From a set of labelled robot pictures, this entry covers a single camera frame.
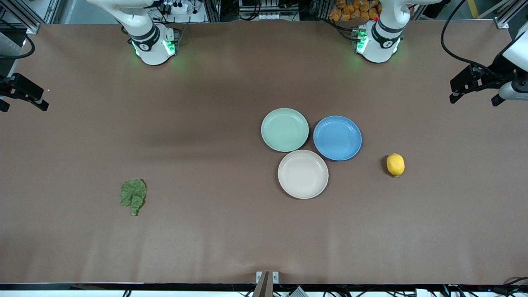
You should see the bag of oranges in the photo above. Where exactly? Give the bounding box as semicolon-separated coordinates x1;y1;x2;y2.
329;0;382;22

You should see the green lettuce leaf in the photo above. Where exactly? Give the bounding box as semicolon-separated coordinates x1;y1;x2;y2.
120;178;147;217

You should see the yellow lemon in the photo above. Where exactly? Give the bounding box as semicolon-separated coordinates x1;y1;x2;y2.
386;153;405;178

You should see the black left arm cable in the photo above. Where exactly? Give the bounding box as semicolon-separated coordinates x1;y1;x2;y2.
440;0;502;79

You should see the mint green round plate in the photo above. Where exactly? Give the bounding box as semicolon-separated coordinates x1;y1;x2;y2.
261;108;309;153

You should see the black base cable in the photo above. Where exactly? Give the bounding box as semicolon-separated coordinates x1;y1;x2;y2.
328;18;360;42

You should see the white power strip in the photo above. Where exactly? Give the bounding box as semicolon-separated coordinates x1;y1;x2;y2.
160;0;207;23

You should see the beige round plate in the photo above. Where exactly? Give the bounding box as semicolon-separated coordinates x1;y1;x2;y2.
277;149;329;200

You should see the blue round plate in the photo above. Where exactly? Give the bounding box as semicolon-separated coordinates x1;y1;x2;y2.
313;115;363;161

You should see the aluminium frame profile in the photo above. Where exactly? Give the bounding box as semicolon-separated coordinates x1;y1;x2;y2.
474;0;528;30
0;0;62;35

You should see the brown camera post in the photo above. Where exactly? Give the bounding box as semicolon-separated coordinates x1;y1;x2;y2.
252;271;274;297

